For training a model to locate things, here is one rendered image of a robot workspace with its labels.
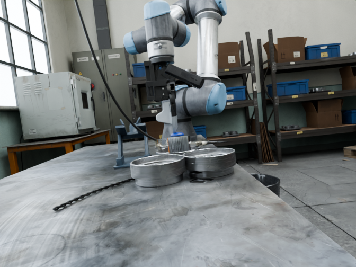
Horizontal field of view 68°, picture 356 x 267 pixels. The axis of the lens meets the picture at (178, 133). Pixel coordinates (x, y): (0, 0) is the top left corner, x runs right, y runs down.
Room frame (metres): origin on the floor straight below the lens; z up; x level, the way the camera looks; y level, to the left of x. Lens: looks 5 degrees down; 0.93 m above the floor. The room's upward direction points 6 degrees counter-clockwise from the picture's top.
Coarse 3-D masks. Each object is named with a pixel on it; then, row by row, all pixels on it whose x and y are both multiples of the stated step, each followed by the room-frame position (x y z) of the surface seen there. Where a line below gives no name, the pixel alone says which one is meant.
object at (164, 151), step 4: (164, 148) 0.65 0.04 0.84; (192, 148) 0.65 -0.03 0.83; (196, 148) 0.63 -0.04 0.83; (156, 152) 0.59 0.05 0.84; (160, 152) 0.63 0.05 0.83; (164, 152) 0.65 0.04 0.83; (168, 152) 0.65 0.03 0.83; (176, 152) 0.56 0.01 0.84; (180, 152) 0.56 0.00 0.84; (184, 152) 0.56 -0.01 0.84
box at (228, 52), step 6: (228, 42) 4.02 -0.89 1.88; (234, 42) 4.02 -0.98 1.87; (240, 42) 4.06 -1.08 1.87; (222, 48) 4.03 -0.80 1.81; (228, 48) 4.02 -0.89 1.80; (234, 48) 4.02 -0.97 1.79; (222, 54) 4.03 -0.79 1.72; (228, 54) 4.03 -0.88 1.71; (234, 54) 4.03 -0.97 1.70; (222, 60) 4.04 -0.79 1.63; (228, 60) 4.03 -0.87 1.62; (234, 60) 4.03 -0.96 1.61; (222, 66) 4.04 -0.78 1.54; (228, 66) 4.04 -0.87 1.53; (234, 66) 4.03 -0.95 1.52; (240, 66) 4.03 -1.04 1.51
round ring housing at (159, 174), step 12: (156, 156) 0.55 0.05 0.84; (168, 156) 0.54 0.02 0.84; (180, 156) 0.52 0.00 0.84; (132, 168) 0.47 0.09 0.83; (144, 168) 0.45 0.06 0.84; (156, 168) 0.45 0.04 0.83; (168, 168) 0.45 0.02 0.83; (180, 168) 0.47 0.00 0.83; (144, 180) 0.46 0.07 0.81; (156, 180) 0.45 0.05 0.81; (168, 180) 0.46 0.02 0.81; (180, 180) 0.47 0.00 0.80
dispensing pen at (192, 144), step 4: (172, 136) 0.62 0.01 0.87; (176, 136) 0.61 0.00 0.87; (180, 136) 0.60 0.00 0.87; (188, 136) 0.60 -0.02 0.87; (156, 140) 0.61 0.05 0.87; (156, 144) 0.61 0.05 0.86; (160, 144) 0.61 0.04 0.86; (192, 144) 0.59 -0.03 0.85; (196, 144) 0.59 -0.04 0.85; (200, 144) 0.59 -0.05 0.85; (204, 144) 0.59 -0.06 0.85; (156, 148) 0.61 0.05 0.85; (160, 148) 0.61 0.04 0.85
